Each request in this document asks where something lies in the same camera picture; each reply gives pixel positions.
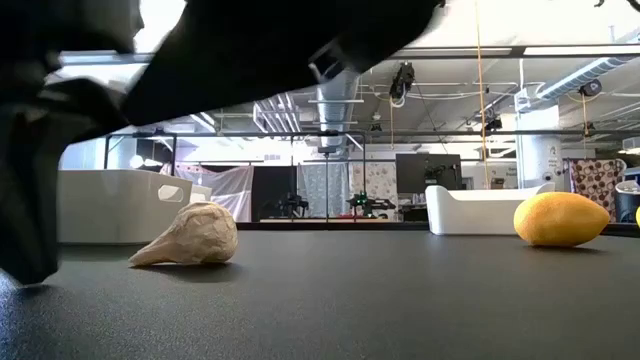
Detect black backdrop panel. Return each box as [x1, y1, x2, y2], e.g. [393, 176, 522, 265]
[251, 165, 300, 223]

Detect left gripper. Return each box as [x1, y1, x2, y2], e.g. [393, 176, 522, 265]
[0, 74, 132, 287]

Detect black trash bin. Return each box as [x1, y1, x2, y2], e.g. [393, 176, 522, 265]
[613, 179, 640, 224]

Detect distant black metal frame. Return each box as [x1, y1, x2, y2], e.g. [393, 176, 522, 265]
[103, 130, 367, 224]

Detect brown polka dot curtain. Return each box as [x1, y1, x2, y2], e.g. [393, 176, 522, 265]
[568, 158, 628, 222]

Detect white ceiling pipes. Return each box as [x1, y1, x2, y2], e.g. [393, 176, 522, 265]
[252, 92, 304, 135]

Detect overhead rig beam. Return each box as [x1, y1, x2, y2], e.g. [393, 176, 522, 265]
[58, 44, 640, 66]

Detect white plastic basket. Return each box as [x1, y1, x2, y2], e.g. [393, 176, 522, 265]
[57, 168, 194, 245]
[424, 182, 556, 237]
[189, 184, 214, 207]

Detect white draped sheet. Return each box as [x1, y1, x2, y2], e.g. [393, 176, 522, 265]
[159, 163, 255, 224]

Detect round black ceiling reel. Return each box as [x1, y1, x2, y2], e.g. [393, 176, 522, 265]
[578, 78, 604, 99]

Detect cream floral curtain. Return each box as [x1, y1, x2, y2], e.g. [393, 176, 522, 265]
[348, 162, 400, 211]

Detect silver ventilation duct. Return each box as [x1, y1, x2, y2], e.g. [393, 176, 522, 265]
[313, 69, 362, 151]

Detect white round column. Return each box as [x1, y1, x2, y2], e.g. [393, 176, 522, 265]
[516, 104, 567, 201]

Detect white garlic bulb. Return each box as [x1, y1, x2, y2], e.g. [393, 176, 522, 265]
[128, 200, 240, 268]

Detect yellow mango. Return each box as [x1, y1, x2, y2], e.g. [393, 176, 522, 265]
[512, 191, 612, 249]

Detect black monitor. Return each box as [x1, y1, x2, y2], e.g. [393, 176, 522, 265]
[395, 153, 463, 196]

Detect black hanging cable reel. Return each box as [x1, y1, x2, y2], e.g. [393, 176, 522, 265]
[388, 61, 417, 109]

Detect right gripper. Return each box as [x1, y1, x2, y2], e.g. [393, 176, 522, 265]
[309, 0, 444, 84]

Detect yellow hanging rope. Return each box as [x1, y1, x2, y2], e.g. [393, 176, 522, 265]
[473, 0, 491, 192]

